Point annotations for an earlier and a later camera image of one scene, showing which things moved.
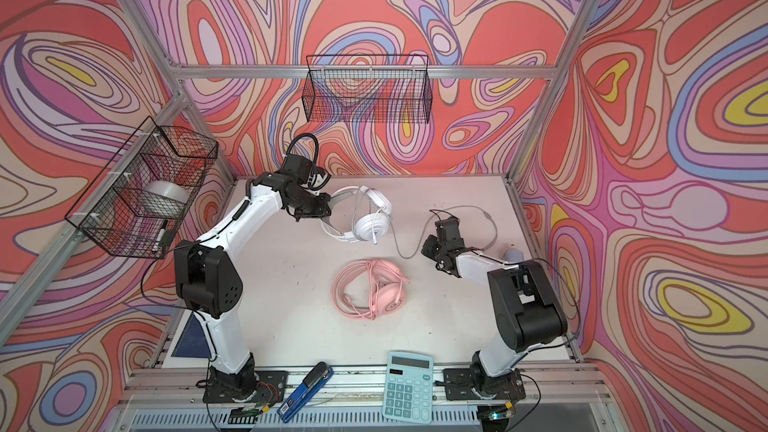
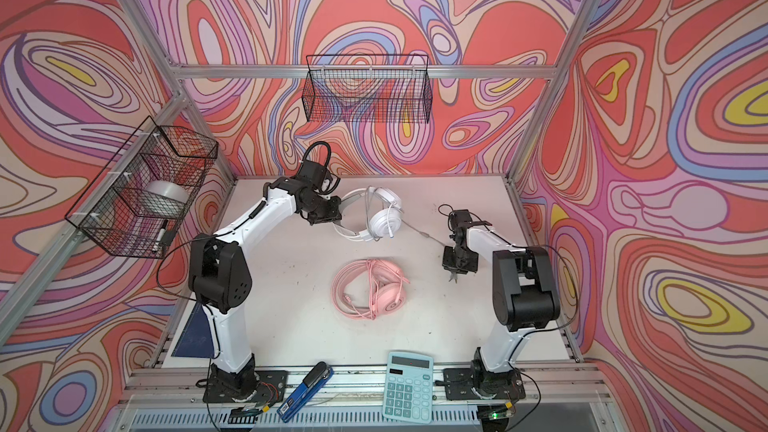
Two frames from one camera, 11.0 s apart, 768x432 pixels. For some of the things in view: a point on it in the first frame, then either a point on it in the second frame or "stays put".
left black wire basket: x=137 y=203 stays put
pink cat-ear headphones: x=369 y=288 stays put
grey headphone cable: x=441 y=210 → x=422 y=233
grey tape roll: x=168 y=190 stays put
